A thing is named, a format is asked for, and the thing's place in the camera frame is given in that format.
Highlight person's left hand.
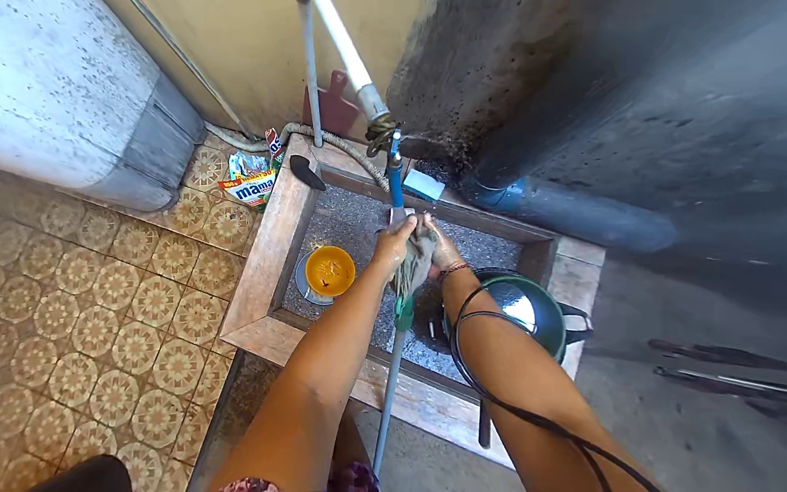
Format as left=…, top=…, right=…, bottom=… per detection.
left=372, top=213, right=419, bottom=276

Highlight person's right hand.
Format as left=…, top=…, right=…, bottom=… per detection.
left=418, top=212, right=467, bottom=276

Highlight grey wet mop cloth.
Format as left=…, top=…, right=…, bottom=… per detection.
left=391, top=216, right=439, bottom=302

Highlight person's right forearm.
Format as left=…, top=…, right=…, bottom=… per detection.
left=437, top=262, right=661, bottom=492

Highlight person's left forearm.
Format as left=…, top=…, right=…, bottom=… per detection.
left=210, top=256, right=396, bottom=492

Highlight light blue sponge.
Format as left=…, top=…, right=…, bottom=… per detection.
left=403, top=169, right=446, bottom=202

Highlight tap with blue spout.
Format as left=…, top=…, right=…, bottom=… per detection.
left=387, top=129, right=415, bottom=226

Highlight green mop clamp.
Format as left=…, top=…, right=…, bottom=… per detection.
left=394, top=295, right=415, bottom=333

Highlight yellow bowl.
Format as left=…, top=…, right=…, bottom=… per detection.
left=305, top=245, right=356, bottom=297

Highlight black oval object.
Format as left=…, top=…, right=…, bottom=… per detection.
left=290, top=154, right=327, bottom=191

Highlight clear round dish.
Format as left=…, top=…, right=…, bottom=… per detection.
left=296, top=250, right=337, bottom=306

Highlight dark red cutting board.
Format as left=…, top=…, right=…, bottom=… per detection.
left=303, top=70, right=361, bottom=139

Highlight tiled sink basin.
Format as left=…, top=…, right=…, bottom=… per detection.
left=220, top=133, right=607, bottom=471

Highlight thick grey drain pipe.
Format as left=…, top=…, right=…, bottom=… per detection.
left=462, top=171, right=679, bottom=254

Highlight narrow red sachet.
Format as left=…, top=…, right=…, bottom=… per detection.
left=265, top=128, right=286, bottom=172

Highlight red white detergent bag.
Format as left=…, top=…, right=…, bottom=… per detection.
left=218, top=167, right=278, bottom=212

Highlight crumpled light blue packet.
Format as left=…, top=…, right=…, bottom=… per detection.
left=228, top=151, right=271, bottom=180

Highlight thin grey upright pipe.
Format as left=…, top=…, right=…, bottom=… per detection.
left=298, top=0, right=324, bottom=148

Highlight grey mop pole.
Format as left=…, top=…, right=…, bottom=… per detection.
left=372, top=331, right=407, bottom=478

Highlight white water pipe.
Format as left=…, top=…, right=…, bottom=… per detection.
left=313, top=0, right=390, bottom=123

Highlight person's legs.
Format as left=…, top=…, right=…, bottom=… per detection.
left=329, top=403, right=381, bottom=492

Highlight person's body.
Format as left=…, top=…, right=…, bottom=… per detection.
left=220, top=477, right=281, bottom=492

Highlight dark thin stick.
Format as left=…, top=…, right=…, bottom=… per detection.
left=648, top=339, right=787, bottom=378

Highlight thin metal rod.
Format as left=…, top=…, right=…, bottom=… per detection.
left=653, top=366, right=787, bottom=405

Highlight black rounded object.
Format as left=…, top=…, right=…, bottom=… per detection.
left=26, top=454, right=133, bottom=492

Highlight grey corrugated hose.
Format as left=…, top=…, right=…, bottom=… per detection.
left=204, top=121, right=391, bottom=193

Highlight green pot with black handle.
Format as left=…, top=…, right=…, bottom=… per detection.
left=443, top=267, right=594, bottom=364

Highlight black cable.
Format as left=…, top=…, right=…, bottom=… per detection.
left=450, top=279, right=662, bottom=492

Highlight thin metal wall pipe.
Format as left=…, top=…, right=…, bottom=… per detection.
left=130, top=0, right=256, bottom=142

